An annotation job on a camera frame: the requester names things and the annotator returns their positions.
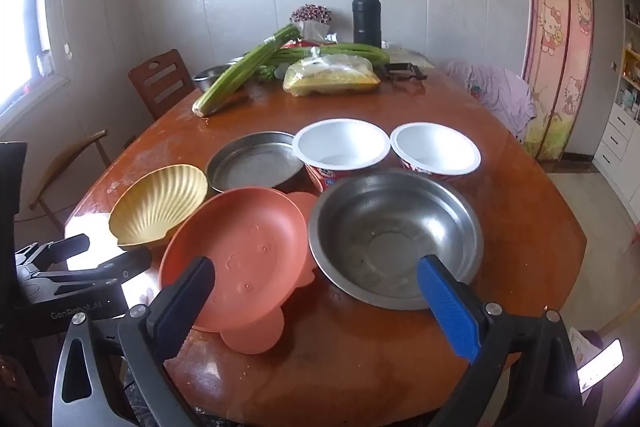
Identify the yellow shell-shaped plate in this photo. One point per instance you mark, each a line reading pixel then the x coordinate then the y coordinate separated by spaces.
pixel 157 207

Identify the white shiny object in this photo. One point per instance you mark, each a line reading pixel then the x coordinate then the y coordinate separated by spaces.
pixel 600 359

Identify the black peeler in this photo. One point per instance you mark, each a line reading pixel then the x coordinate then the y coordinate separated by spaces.
pixel 402 72

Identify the yellow plastic food bag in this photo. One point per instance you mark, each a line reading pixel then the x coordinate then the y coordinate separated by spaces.
pixel 330 77

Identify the large red instant noodle bowl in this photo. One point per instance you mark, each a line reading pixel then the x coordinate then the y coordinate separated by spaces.
pixel 340 152

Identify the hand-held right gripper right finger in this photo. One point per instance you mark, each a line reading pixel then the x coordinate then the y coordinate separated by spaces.
pixel 450 307

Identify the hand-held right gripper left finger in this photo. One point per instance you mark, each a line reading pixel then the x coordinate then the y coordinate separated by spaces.
pixel 185 302

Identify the steel basin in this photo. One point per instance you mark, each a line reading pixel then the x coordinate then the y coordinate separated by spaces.
pixel 210 77

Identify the window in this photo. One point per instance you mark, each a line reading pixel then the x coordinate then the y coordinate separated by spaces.
pixel 20 42

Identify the small red instant noodle bowl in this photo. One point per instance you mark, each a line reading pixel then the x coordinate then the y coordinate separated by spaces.
pixel 434 152

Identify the large steel bowl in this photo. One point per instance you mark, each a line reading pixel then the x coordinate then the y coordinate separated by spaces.
pixel 395 237

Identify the pink clothing pile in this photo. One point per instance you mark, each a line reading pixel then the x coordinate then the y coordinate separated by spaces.
pixel 492 99

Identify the brown slatted wooden chair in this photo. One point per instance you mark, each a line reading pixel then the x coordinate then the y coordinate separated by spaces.
pixel 160 82

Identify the white storage cabinet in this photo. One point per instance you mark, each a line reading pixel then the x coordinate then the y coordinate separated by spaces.
pixel 620 122

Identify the thin celery bunch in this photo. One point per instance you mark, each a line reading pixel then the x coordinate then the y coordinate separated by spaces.
pixel 345 53

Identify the red snack packet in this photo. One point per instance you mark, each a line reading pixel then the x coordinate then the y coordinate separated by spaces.
pixel 306 43

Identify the black thermos flask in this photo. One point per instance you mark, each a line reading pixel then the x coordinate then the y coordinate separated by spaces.
pixel 367 19

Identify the pink cartoon cat curtain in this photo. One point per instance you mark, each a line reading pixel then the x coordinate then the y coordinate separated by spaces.
pixel 555 42

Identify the red flower bouquet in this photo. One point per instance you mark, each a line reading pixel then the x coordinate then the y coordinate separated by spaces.
pixel 311 13

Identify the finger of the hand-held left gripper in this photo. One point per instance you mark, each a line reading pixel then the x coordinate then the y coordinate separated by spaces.
pixel 65 249
pixel 125 264

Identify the thick celery bunch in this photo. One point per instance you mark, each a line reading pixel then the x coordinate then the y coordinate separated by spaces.
pixel 240 72

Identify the round steel pan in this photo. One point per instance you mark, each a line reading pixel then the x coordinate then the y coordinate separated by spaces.
pixel 255 167

